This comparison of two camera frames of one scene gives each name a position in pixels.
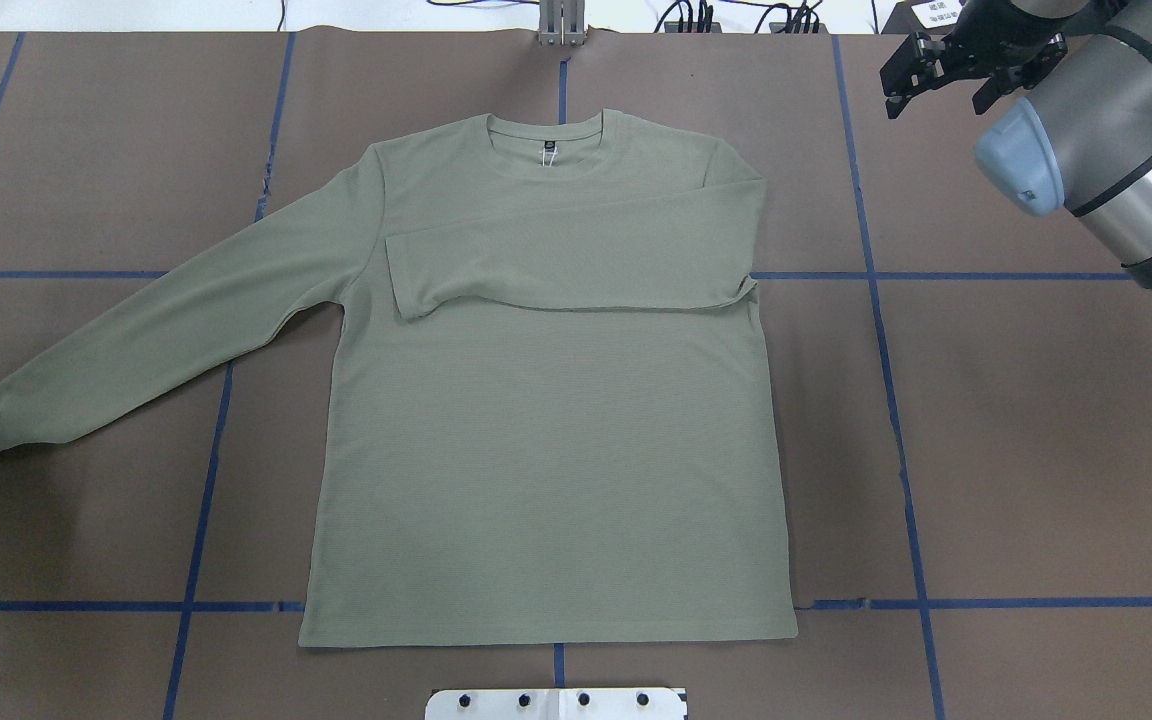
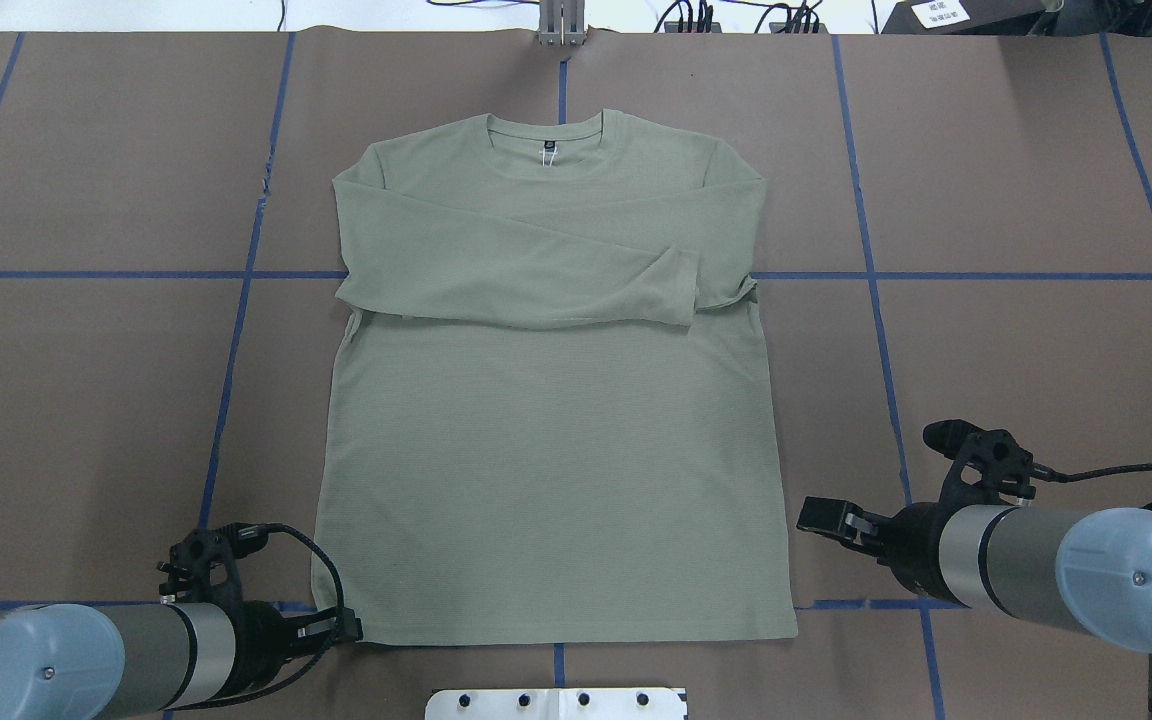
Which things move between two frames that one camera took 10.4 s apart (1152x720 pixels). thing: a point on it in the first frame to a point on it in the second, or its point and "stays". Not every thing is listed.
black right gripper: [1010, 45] to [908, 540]
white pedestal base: [556, 704] stays
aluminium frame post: [562, 23] stays
